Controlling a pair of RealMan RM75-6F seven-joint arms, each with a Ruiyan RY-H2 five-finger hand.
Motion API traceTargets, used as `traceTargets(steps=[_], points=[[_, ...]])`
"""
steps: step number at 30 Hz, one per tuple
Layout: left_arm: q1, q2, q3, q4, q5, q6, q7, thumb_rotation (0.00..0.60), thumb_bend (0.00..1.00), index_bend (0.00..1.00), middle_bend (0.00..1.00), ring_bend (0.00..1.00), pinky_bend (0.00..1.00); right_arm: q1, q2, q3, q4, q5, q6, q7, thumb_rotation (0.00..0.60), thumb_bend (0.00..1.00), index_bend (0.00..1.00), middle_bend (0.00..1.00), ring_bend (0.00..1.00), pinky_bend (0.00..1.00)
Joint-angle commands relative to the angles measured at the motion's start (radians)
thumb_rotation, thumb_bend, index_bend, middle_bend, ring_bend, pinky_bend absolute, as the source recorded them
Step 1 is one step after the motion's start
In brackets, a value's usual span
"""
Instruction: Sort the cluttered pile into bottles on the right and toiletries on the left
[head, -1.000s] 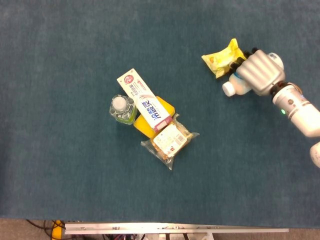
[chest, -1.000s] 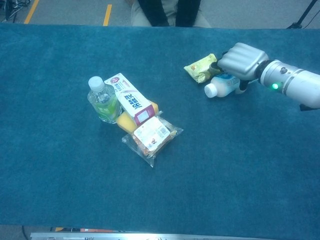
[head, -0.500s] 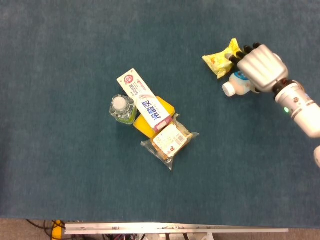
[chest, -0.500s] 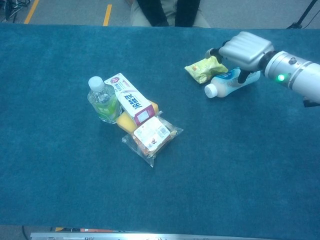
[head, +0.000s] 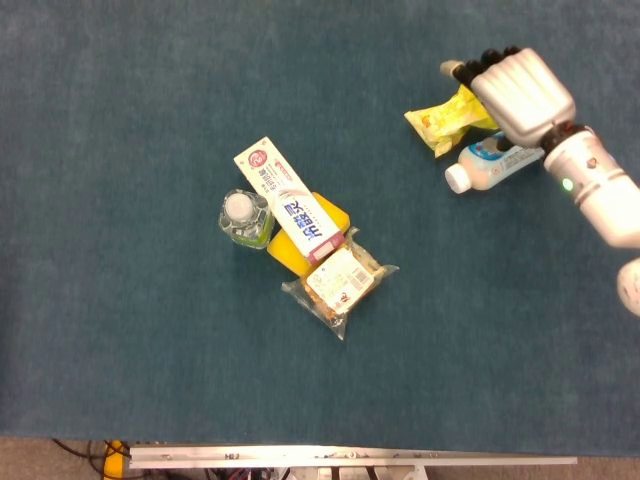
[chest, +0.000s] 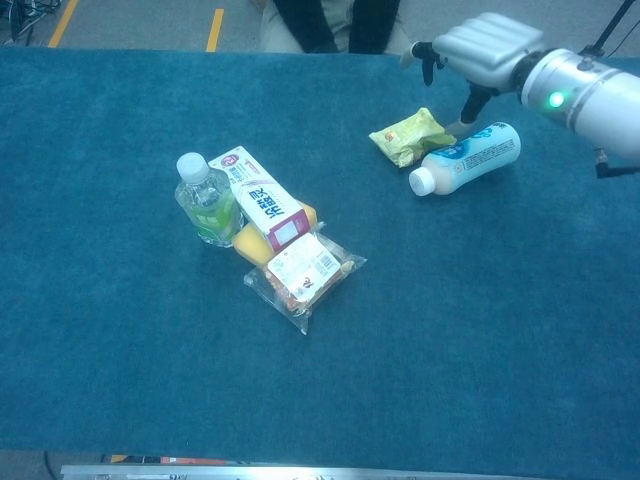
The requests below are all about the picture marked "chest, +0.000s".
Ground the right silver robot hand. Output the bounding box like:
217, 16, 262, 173
399, 13, 547, 137

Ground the white blue drink bottle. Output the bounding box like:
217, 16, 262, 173
408, 120, 522, 198

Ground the yellow snack bag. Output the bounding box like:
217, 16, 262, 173
368, 107, 459, 169

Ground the white toothpaste box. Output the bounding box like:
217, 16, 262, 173
207, 145, 308, 253

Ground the yellow sponge block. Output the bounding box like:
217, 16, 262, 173
232, 201, 320, 266

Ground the small clear green-label water bottle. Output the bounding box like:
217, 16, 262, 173
174, 152, 245, 248

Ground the black stand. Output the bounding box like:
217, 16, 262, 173
579, 0, 640, 57

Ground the seated person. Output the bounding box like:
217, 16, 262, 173
248, 0, 409, 55

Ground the clear bag with white label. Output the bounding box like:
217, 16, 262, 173
243, 230, 368, 336

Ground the teal table cloth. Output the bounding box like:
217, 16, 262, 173
0, 47, 640, 469

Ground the tangled cable bundle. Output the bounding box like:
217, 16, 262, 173
0, 0, 62, 44

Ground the aluminium rail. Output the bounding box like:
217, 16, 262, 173
59, 463, 640, 480

